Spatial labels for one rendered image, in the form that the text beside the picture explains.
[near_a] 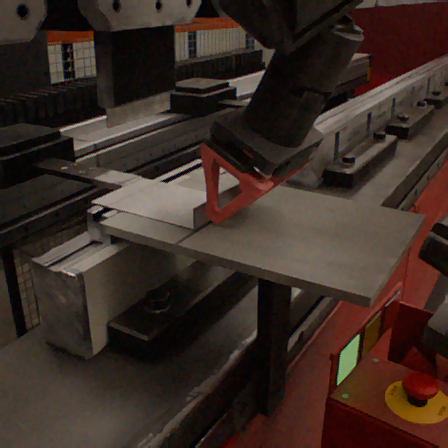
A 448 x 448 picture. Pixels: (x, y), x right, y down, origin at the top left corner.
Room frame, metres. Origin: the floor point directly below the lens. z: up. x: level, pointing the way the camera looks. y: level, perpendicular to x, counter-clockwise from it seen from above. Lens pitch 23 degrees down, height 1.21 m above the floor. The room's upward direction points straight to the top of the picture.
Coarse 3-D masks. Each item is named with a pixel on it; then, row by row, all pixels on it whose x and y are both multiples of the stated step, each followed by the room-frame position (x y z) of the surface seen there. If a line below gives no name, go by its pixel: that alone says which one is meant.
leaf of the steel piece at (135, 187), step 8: (136, 184) 0.58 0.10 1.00; (144, 184) 0.58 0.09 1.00; (152, 184) 0.58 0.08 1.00; (112, 192) 0.56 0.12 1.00; (120, 192) 0.56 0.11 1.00; (128, 192) 0.56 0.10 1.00; (136, 192) 0.56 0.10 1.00; (96, 200) 0.53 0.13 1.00; (104, 200) 0.53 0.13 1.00; (112, 200) 0.53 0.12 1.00; (120, 200) 0.53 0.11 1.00
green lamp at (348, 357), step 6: (354, 342) 0.53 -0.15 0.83; (348, 348) 0.51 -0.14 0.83; (354, 348) 0.53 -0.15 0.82; (342, 354) 0.50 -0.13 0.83; (348, 354) 0.52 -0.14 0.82; (354, 354) 0.53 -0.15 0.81; (342, 360) 0.50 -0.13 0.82; (348, 360) 0.52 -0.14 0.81; (354, 360) 0.53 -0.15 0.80; (342, 366) 0.51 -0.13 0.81; (348, 366) 0.52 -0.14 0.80; (342, 372) 0.51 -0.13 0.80; (348, 372) 0.52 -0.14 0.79; (342, 378) 0.51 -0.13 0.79
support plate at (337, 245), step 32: (288, 192) 0.56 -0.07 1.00; (128, 224) 0.48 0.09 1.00; (160, 224) 0.48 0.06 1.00; (224, 224) 0.48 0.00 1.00; (256, 224) 0.48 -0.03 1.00; (288, 224) 0.48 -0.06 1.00; (320, 224) 0.48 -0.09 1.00; (352, 224) 0.48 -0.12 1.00; (384, 224) 0.48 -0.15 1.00; (416, 224) 0.48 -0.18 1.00; (192, 256) 0.43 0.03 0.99; (224, 256) 0.41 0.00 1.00; (256, 256) 0.41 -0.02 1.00; (288, 256) 0.41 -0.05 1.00; (320, 256) 0.41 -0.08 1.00; (352, 256) 0.41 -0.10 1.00; (384, 256) 0.41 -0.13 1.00; (320, 288) 0.37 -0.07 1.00; (352, 288) 0.36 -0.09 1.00
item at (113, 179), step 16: (0, 128) 0.71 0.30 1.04; (16, 128) 0.71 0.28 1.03; (32, 128) 0.71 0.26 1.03; (48, 128) 0.71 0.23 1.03; (0, 144) 0.64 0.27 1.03; (16, 144) 0.65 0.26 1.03; (32, 144) 0.67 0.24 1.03; (48, 144) 0.68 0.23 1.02; (64, 144) 0.70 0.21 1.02; (0, 160) 0.61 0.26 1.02; (16, 160) 0.63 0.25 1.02; (32, 160) 0.65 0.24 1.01; (48, 160) 0.67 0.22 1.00; (64, 160) 0.66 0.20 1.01; (0, 176) 0.61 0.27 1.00; (16, 176) 0.63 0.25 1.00; (32, 176) 0.65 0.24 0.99; (64, 176) 0.62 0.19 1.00; (80, 176) 0.60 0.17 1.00; (96, 176) 0.60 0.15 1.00; (112, 176) 0.60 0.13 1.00; (128, 176) 0.60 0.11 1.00
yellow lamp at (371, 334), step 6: (378, 318) 0.58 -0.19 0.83; (372, 324) 0.57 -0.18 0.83; (378, 324) 0.58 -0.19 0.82; (366, 330) 0.55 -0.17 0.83; (372, 330) 0.57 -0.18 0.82; (366, 336) 0.55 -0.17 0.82; (372, 336) 0.57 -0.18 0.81; (366, 342) 0.56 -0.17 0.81; (372, 342) 0.57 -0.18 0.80; (366, 348) 0.56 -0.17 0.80
